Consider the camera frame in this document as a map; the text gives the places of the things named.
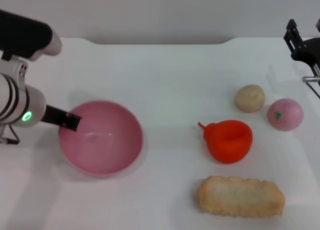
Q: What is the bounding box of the pink toy peach bun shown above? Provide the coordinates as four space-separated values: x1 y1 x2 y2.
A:
266 98 305 132

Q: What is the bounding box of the wrist cable with plug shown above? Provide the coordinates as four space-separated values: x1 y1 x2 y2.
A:
0 124 21 145
301 74 320 100

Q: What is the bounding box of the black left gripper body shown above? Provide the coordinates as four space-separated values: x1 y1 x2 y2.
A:
39 104 70 128

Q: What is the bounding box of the left wrist cable with plug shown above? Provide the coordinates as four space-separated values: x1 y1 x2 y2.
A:
0 124 21 145

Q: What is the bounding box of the right wrist cable with plug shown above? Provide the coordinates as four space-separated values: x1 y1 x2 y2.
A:
301 74 320 100

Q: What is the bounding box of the golden toy bread slice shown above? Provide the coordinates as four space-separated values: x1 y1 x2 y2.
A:
196 175 286 218

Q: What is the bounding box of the beige toy bun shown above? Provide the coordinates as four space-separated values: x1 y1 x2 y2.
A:
234 84 266 113

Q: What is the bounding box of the pink plastic bowl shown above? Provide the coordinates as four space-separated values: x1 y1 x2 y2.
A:
58 100 145 179

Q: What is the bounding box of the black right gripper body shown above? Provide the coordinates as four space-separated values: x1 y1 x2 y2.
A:
291 36 320 74

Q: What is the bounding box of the red toy pepper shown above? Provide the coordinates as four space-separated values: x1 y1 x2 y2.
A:
197 119 254 164

